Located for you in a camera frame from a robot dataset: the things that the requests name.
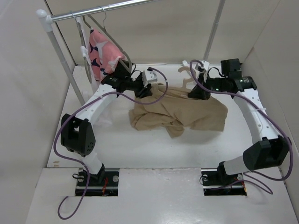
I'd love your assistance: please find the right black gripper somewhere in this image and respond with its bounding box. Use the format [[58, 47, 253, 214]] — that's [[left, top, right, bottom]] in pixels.
[[188, 71, 228, 100]]

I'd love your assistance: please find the beige t shirt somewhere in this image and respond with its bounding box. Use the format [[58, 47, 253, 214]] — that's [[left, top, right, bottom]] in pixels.
[[128, 84, 228, 138]]

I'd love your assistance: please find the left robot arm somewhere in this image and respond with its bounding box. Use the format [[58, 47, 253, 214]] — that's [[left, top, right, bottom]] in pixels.
[[60, 63, 157, 185]]

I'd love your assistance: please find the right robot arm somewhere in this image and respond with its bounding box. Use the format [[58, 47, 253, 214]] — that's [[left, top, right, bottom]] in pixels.
[[189, 59, 293, 184]]

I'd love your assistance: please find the pink shark print shirt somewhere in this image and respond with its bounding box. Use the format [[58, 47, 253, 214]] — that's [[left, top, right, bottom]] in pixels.
[[88, 28, 125, 82]]

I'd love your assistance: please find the grey hanger with pink shirt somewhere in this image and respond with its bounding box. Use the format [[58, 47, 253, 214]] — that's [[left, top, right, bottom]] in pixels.
[[87, 6, 132, 73]]

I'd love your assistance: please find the grey hanger with tank top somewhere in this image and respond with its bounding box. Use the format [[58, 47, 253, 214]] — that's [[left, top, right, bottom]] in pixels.
[[75, 17, 92, 84]]

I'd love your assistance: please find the white tank top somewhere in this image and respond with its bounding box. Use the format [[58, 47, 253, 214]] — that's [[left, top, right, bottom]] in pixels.
[[83, 38, 112, 127]]

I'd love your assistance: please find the white clothes rack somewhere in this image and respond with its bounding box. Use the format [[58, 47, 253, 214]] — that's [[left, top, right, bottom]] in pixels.
[[36, 0, 228, 108]]

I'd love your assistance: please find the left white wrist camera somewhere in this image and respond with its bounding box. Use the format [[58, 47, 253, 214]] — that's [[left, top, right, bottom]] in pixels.
[[142, 70, 157, 87]]

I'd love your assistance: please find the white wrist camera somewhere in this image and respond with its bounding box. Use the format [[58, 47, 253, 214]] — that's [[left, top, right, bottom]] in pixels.
[[142, 70, 157, 87], [195, 61, 210, 84]]

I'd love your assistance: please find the aluminium rail on right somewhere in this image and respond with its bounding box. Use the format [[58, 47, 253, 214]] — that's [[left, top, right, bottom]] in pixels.
[[233, 71, 260, 131]]

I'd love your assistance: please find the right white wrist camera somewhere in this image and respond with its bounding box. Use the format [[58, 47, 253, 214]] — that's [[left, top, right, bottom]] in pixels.
[[195, 61, 210, 84]]

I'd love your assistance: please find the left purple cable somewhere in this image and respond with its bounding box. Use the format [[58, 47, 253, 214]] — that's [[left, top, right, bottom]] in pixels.
[[53, 67, 169, 221]]

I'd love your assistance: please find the purple cable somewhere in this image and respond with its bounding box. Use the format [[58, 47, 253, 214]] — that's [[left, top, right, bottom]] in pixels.
[[189, 59, 294, 195], [53, 67, 169, 221]]

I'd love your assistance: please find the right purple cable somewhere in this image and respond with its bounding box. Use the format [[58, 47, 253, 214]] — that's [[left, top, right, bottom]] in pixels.
[[189, 59, 294, 195]]

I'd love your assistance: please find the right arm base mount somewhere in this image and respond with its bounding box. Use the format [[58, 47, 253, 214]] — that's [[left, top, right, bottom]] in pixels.
[[199, 168, 247, 196]]

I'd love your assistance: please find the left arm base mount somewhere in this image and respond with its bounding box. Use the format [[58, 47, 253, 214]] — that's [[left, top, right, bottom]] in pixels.
[[72, 168, 120, 196]]

